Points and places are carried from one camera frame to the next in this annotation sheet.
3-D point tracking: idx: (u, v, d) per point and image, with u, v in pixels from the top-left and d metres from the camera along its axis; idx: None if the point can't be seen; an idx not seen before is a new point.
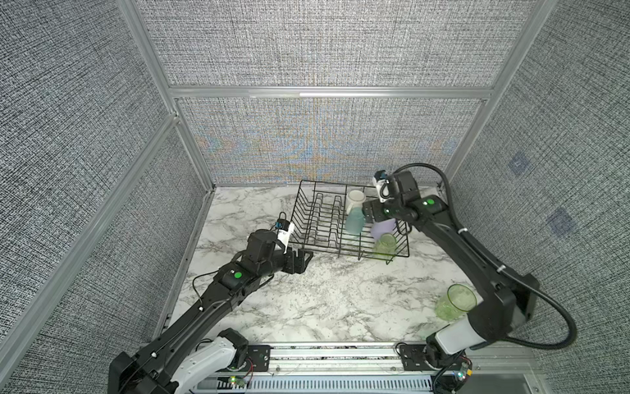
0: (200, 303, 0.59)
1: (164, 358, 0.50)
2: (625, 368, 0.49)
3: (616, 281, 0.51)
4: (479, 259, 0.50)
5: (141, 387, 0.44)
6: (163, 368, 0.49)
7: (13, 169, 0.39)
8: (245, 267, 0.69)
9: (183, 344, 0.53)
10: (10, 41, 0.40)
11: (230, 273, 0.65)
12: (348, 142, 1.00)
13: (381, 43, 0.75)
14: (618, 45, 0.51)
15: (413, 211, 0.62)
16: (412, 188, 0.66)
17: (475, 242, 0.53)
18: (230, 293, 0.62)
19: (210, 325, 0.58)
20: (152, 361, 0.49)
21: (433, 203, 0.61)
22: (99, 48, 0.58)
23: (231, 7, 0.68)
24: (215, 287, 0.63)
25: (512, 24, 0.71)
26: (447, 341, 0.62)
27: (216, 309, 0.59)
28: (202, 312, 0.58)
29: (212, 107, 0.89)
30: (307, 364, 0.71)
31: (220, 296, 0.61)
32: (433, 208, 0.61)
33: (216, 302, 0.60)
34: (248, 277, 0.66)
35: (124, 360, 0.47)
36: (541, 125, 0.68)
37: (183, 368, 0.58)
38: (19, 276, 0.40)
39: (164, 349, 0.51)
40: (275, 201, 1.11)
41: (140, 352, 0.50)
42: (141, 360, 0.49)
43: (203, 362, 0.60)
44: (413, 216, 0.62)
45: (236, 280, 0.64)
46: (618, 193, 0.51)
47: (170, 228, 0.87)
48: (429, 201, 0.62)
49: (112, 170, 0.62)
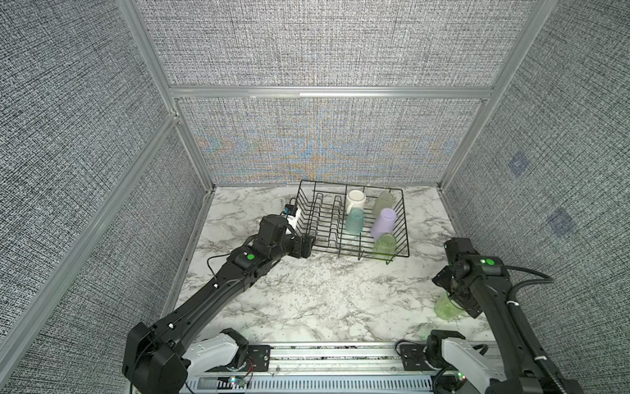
0: (215, 281, 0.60)
1: (181, 329, 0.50)
2: (625, 368, 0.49)
3: (616, 281, 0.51)
4: (520, 341, 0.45)
5: (158, 357, 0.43)
6: (180, 339, 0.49)
7: (13, 169, 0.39)
8: (256, 249, 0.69)
9: (198, 318, 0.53)
10: (10, 41, 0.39)
11: (242, 254, 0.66)
12: (348, 142, 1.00)
13: (381, 43, 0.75)
14: (618, 45, 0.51)
15: (467, 264, 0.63)
16: (470, 250, 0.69)
17: (524, 323, 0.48)
18: (244, 273, 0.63)
19: (224, 302, 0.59)
20: (170, 332, 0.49)
21: (491, 263, 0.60)
22: (99, 48, 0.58)
23: (231, 7, 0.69)
24: (228, 267, 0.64)
25: (512, 24, 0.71)
26: (450, 353, 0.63)
27: (230, 286, 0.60)
28: (216, 289, 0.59)
29: (212, 107, 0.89)
30: (306, 364, 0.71)
31: (233, 275, 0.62)
32: (490, 268, 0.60)
33: (230, 280, 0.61)
34: (259, 259, 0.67)
35: (141, 331, 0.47)
36: (541, 125, 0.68)
37: (194, 351, 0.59)
38: (19, 276, 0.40)
39: (180, 321, 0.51)
40: (275, 201, 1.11)
41: (157, 323, 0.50)
42: (159, 330, 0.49)
43: (211, 348, 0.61)
44: (464, 268, 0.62)
45: (250, 260, 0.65)
46: (618, 193, 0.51)
47: (170, 228, 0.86)
48: (489, 260, 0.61)
49: (112, 170, 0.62)
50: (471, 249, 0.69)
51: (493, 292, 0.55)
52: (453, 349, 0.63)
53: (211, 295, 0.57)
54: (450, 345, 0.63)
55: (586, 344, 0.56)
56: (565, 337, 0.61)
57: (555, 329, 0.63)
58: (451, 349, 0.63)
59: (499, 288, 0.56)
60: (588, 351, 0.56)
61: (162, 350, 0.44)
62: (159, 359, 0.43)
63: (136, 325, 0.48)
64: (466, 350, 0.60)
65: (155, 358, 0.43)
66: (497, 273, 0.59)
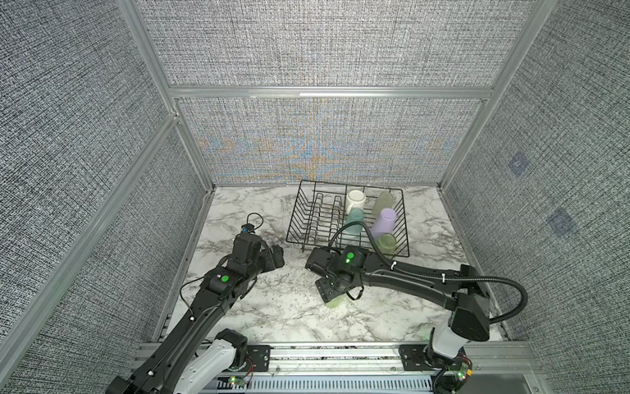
0: (191, 313, 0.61)
1: (162, 373, 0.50)
2: (625, 368, 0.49)
3: (616, 281, 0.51)
4: (426, 281, 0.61)
5: None
6: (163, 384, 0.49)
7: (13, 169, 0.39)
8: (232, 268, 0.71)
9: (180, 357, 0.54)
10: (10, 41, 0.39)
11: (216, 278, 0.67)
12: (348, 142, 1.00)
13: (381, 43, 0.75)
14: (618, 45, 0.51)
15: (345, 275, 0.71)
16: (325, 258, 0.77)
17: (411, 269, 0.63)
18: (219, 298, 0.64)
19: (203, 335, 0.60)
20: (152, 378, 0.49)
21: (353, 257, 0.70)
22: (99, 48, 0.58)
23: (231, 7, 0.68)
24: (204, 294, 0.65)
25: (511, 24, 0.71)
26: (445, 348, 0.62)
27: (208, 315, 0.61)
28: (194, 322, 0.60)
29: (212, 107, 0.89)
30: (306, 364, 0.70)
31: (209, 303, 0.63)
32: (356, 260, 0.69)
33: (207, 309, 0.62)
34: (235, 279, 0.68)
35: (120, 385, 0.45)
36: (541, 125, 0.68)
37: (186, 378, 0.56)
38: (19, 276, 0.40)
39: (160, 365, 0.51)
40: (275, 201, 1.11)
41: (135, 373, 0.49)
42: (139, 381, 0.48)
43: (204, 367, 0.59)
44: (348, 277, 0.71)
45: (224, 282, 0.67)
46: (618, 193, 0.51)
47: (170, 228, 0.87)
48: (349, 256, 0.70)
49: (112, 170, 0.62)
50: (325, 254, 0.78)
51: (376, 270, 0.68)
52: (444, 345, 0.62)
53: (188, 330, 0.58)
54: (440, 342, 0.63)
55: (586, 344, 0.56)
56: (565, 337, 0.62)
57: (555, 329, 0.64)
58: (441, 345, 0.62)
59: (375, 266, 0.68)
60: (588, 351, 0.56)
61: None
62: None
63: (113, 379, 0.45)
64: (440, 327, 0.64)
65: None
66: (362, 257, 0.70)
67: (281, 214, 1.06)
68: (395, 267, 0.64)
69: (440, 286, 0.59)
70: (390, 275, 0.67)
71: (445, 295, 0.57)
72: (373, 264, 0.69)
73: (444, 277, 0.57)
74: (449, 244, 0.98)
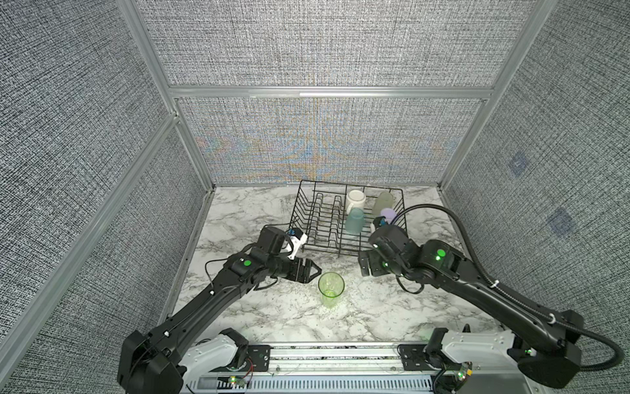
0: (211, 288, 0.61)
1: (176, 337, 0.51)
2: (625, 368, 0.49)
3: (616, 281, 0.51)
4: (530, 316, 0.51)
5: (154, 366, 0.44)
6: (175, 348, 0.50)
7: (13, 169, 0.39)
8: (255, 255, 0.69)
9: (194, 325, 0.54)
10: (10, 40, 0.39)
11: (239, 261, 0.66)
12: (348, 142, 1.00)
13: (381, 43, 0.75)
14: (618, 45, 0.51)
15: (427, 272, 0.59)
16: (399, 243, 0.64)
17: (511, 295, 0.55)
18: (240, 280, 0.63)
19: (218, 310, 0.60)
20: (166, 340, 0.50)
21: (444, 256, 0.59)
22: (99, 48, 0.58)
23: (231, 7, 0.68)
24: (225, 272, 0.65)
25: (511, 24, 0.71)
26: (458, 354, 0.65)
27: (226, 293, 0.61)
28: (213, 296, 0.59)
29: (211, 107, 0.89)
30: (307, 364, 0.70)
31: (230, 281, 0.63)
32: (447, 259, 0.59)
33: (226, 287, 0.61)
34: (256, 265, 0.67)
35: (136, 340, 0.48)
36: (541, 125, 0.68)
37: (190, 357, 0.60)
38: (19, 276, 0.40)
39: (175, 329, 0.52)
40: (275, 201, 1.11)
41: (152, 332, 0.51)
42: (154, 339, 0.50)
43: (208, 353, 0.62)
44: (430, 276, 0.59)
45: (246, 267, 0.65)
46: (618, 193, 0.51)
47: (170, 228, 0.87)
48: (439, 254, 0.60)
49: (112, 170, 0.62)
50: (402, 237, 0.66)
51: (472, 282, 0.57)
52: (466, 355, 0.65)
53: (205, 303, 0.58)
54: (455, 346, 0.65)
55: (586, 345, 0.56)
56: None
57: None
58: (457, 350, 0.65)
59: (471, 273, 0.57)
60: (588, 351, 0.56)
61: (158, 359, 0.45)
62: (155, 368, 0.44)
63: (131, 333, 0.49)
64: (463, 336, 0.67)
65: (149, 366, 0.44)
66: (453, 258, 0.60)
67: (281, 214, 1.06)
68: (498, 286, 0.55)
69: (545, 324, 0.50)
70: (486, 292, 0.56)
71: (549, 336, 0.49)
72: (469, 273, 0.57)
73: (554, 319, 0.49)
74: (449, 243, 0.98)
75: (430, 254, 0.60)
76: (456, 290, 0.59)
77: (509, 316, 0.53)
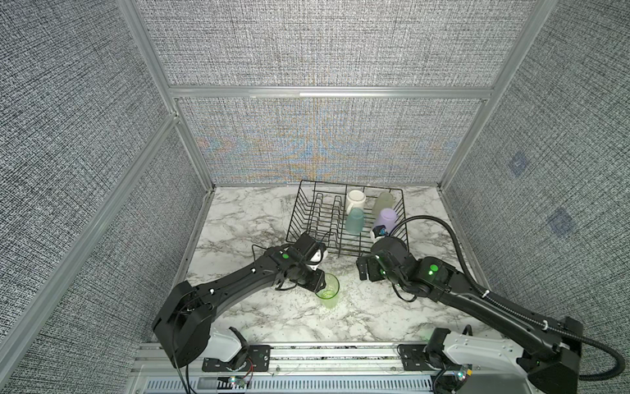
0: (253, 266, 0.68)
1: (218, 297, 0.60)
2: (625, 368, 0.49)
3: (616, 281, 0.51)
4: (523, 322, 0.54)
5: (194, 316, 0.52)
6: (215, 305, 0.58)
7: (13, 169, 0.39)
8: (292, 252, 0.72)
9: (235, 291, 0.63)
10: (10, 41, 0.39)
11: (279, 251, 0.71)
12: (348, 142, 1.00)
13: (381, 43, 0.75)
14: (618, 45, 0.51)
15: (423, 286, 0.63)
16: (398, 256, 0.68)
17: (505, 304, 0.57)
18: (277, 267, 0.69)
19: (255, 286, 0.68)
20: (210, 296, 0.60)
21: (436, 271, 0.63)
22: (99, 48, 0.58)
23: (231, 7, 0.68)
24: (267, 256, 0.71)
25: (511, 24, 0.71)
26: (459, 356, 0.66)
27: (264, 274, 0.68)
28: (253, 273, 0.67)
29: (212, 107, 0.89)
30: (307, 364, 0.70)
31: (269, 265, 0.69)
32: (439, 274, 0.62)
33: (267, 269, 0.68)
34: (292, 260, 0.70)
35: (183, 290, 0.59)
36: (541, 125, 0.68)
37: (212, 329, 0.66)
38: (19, 276, 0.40)
39: (219, 290, 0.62)
40: (275, 201, 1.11)
41: (201, 287, 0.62)
42: (201, 293, 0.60)
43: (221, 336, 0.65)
44: (426, 290, 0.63)
45: (284, 258, 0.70)
46: (618, 193, 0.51)
47: (170, 228, 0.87)
48: (432, 268, 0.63)
49: (112, 170, 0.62)
50: (403, 252, 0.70)
51: (464, 293, 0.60)
52: (470, 358, 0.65)
53: (246, 276, 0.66)
54: (458, 348, 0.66)
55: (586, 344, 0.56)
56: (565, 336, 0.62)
57: None
58: (460, 351, 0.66)
59: (463, 286, 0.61)
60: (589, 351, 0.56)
61: (198, 313, 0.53)
62: (194, 318, 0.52)
63: (180, 284, 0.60)
64: (466, 339, 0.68)
65: (191, 316, 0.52)
66: (445, 273, 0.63)
67: (281, 214, 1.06)
68: (490, 295, 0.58)
69: (538, 331, 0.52)
70: (479, 302, 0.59)
71: (543, 343, 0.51)
72: (460, 286, 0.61)
73: (545, 325, 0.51)
74: (449, 244, 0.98)
75: (423, 268, 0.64)
76: (451, 302, 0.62)
77: (505, 326, 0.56)
